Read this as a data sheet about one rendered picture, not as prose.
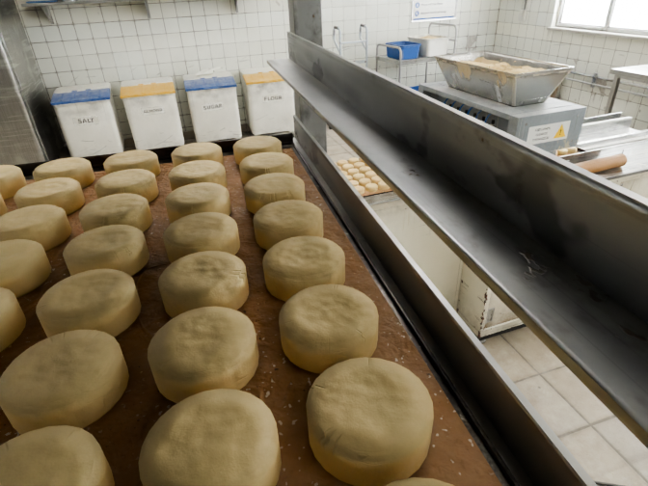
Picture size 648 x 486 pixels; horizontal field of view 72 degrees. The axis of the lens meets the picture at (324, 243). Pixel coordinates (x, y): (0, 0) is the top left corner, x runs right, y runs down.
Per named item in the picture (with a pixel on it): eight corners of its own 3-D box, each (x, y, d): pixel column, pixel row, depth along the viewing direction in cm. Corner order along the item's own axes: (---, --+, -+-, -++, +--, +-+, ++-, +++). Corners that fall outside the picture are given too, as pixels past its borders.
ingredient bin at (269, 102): (254, 147, 519) (245, 78, 480) (247, 132, 572) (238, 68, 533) (299, 141, 531) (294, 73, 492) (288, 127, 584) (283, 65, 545)
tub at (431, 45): (427, 50, 578) (428, 34, 568) (450, 54, 544) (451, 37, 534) (404, 53, 565) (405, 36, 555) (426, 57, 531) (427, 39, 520)
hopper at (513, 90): (480, 79, 227) (484, 50, 220) (567, 102, 181) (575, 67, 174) (430, 86, 219) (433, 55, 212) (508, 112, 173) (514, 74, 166)
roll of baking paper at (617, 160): (613, 164, 212) (617, 151, 209) (625, 168, 208) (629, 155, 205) (549, 178, 200) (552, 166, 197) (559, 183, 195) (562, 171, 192)
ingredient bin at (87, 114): (73, 173, 469) (47, 98, 430) (79, 154, 520) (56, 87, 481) (128, 165, 484) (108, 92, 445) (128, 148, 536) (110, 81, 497)
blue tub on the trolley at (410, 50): (404, 54, 560) (405, 40, 552) (421, 58, 528) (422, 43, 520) (383, 56, 551) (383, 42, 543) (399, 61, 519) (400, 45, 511)
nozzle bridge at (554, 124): (466, 140, 251) (473, 76, 234) (567, 186, 192) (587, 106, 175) (414, 148, 242) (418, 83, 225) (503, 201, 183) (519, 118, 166)
